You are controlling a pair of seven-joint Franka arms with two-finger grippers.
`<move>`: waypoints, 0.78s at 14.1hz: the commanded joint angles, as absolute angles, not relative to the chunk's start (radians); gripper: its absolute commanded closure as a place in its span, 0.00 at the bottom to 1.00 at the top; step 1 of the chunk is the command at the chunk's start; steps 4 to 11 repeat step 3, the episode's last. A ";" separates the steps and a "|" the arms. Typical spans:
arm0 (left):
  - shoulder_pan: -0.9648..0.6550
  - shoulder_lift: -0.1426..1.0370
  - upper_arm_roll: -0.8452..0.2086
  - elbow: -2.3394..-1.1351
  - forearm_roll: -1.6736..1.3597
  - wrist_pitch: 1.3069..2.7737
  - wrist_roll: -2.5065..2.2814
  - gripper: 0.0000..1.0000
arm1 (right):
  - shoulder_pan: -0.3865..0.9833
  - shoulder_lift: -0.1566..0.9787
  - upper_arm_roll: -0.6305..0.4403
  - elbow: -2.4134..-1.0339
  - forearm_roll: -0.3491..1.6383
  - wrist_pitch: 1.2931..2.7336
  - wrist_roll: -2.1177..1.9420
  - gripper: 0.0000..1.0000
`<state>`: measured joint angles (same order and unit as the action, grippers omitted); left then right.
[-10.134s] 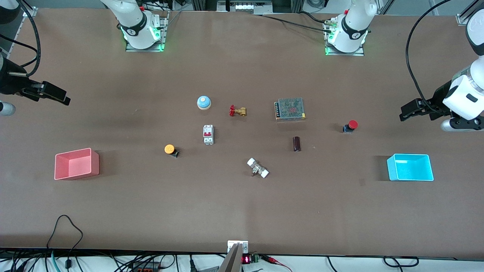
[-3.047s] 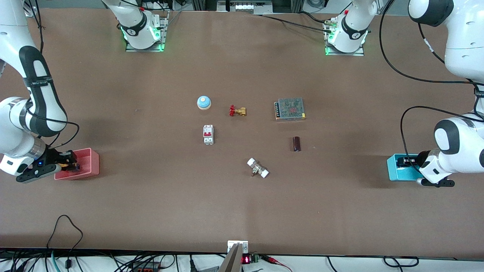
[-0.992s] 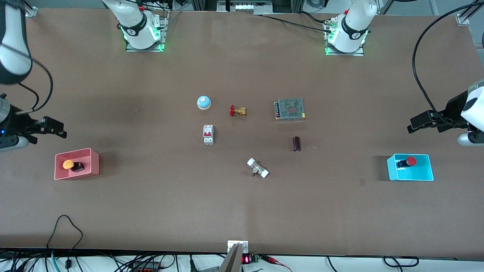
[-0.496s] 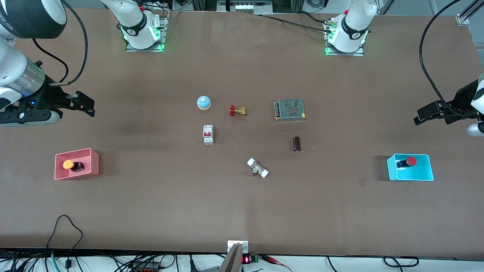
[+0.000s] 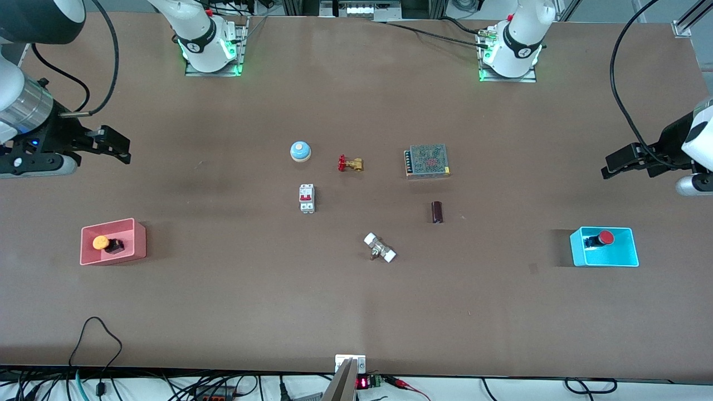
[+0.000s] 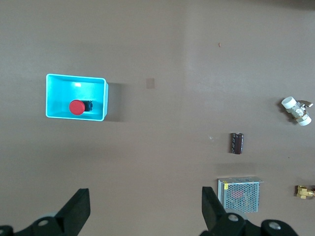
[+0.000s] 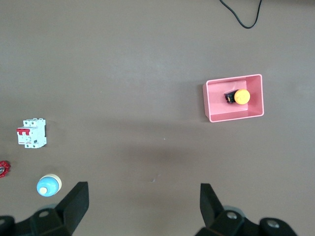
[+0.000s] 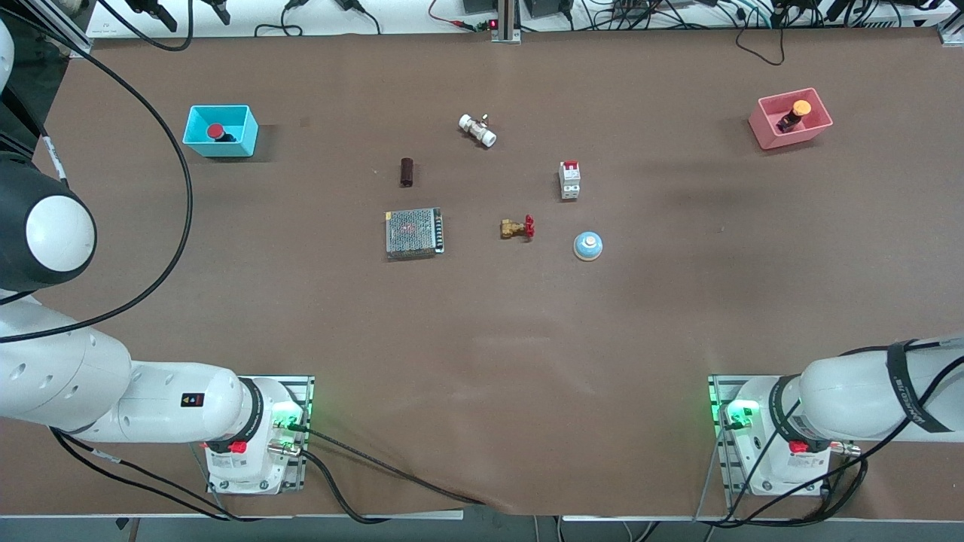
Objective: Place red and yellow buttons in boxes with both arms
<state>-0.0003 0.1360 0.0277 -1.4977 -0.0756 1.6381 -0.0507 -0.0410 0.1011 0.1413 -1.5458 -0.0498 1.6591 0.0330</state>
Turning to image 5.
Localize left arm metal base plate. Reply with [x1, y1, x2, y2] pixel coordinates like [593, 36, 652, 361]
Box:
[478, 28, 538, 83]

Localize black coiled cable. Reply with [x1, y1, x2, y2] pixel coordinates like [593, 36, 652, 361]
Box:
[564, 378, 617, 395]

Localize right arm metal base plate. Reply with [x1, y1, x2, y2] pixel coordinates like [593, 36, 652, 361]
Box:
[185, 16, 249, 77]

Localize cyan plastic box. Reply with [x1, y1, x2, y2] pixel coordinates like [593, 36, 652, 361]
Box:
[569, 226, 640, 268]

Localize metal mesh power supply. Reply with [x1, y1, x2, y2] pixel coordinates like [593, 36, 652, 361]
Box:
[404, 144, 451, 179]

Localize pink plastic box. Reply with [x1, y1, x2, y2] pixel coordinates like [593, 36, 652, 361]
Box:
[80, 218, 147, 266]

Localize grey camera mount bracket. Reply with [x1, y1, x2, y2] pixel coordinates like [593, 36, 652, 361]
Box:
[320, 355, 367, 401]

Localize black cable to arm base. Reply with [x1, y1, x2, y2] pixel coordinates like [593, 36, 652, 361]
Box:
[384, 17, 494, 50]

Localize red push button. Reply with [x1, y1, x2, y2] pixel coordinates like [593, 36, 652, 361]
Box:
[583, 230, 615, 249]

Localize red clip lead wire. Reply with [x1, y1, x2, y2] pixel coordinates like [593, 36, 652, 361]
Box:
[384, 376, 431, 401]

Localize metal fitting white ends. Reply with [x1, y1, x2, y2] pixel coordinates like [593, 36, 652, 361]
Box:
[363, 232, 397, 263]

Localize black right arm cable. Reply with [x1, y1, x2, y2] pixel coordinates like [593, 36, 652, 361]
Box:
[58, 0, 120, 118]

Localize thin black looped cable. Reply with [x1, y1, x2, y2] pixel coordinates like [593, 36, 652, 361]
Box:
[69, 317, 123, 393]

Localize yellow push button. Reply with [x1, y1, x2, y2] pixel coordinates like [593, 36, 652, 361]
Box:
[92, 235, 126, 255]

